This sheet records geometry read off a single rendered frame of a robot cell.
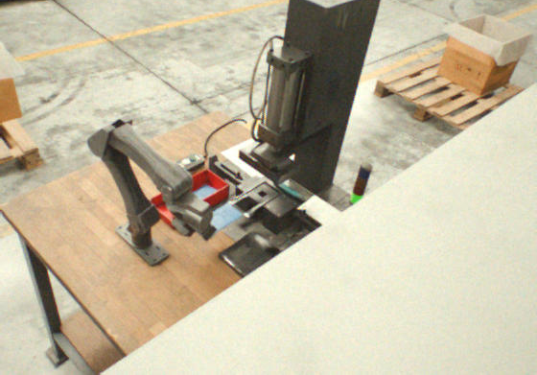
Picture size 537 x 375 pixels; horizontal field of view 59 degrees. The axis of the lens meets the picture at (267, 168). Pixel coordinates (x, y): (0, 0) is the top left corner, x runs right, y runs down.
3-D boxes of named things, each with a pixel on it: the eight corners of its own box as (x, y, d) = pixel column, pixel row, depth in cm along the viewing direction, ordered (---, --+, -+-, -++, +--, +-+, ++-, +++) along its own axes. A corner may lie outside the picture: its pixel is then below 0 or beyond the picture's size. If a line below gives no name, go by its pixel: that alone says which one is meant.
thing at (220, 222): (191, 225, 148) (191, 219, 146) (227, 203, 157) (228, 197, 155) (206, 239, 145) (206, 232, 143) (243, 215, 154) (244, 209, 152)
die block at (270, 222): (234, 204, 170) (236, 188, 166) (253, 192, 176) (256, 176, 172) (275, 235, 161) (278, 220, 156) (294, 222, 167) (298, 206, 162)
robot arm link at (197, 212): (217, 218, 131) (217, 184, 124) (197, 236, 125) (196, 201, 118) (184, 201, 136) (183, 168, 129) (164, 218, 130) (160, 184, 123)
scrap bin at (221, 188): (151, 210, 163) (151, 198, 159) (206, 180, 179) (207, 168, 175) (174, 229, 157) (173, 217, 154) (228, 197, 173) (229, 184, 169)
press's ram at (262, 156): (235, 166, 159) (243, 87, 141) (286, 138, 175) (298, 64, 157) (274, 194, 150) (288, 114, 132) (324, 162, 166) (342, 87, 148)
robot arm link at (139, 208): (163, 222, 145) (118, 124, 133) (147, 235, 140) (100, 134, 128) (150, 221, 149) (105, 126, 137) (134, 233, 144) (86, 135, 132)
